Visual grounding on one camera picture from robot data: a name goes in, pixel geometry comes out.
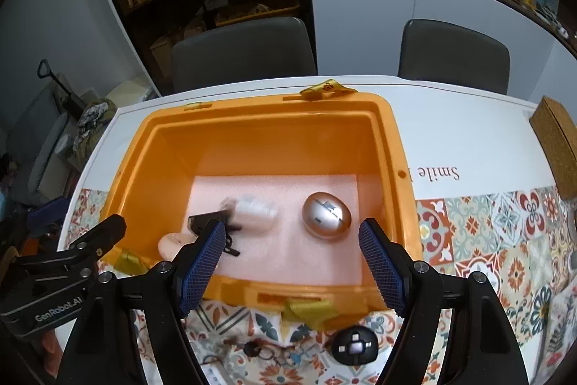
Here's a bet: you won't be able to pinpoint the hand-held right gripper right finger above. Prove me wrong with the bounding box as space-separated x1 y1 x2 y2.
358 217 530 385

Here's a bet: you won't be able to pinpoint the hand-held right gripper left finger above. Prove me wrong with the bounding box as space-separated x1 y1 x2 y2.
56 219 227 385

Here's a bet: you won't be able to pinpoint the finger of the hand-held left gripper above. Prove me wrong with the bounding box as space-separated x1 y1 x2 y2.
67 214 127 265

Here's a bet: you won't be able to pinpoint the pink round device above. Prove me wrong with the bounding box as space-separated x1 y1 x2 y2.
159 233 197 267

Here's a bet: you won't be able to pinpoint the black ornate device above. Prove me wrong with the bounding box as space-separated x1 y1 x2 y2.
188 211 242 257

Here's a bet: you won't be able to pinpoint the white battery charger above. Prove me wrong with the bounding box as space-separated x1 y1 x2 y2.
221 196 278 233

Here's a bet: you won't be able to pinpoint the silver egg-shaped mouse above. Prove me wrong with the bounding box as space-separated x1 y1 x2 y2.
302 191 353 240

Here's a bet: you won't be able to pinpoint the orange plastic crate yellow straps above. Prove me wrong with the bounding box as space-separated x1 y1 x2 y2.
100 80 424 332

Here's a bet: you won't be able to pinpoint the black round device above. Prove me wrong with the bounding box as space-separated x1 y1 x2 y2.
332 327 378 365

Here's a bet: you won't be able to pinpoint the dark key bunch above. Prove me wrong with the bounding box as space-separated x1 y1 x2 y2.
242 342 276 361

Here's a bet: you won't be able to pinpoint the pile of patterned clothes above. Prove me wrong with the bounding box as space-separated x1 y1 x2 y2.
71 98 119 162

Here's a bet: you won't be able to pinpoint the printed white tablecloth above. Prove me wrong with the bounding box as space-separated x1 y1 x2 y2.
54 74 577 385

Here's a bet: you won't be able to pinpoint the grey chair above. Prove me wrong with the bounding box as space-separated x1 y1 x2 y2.
170 17 319 95
397 19 511 95

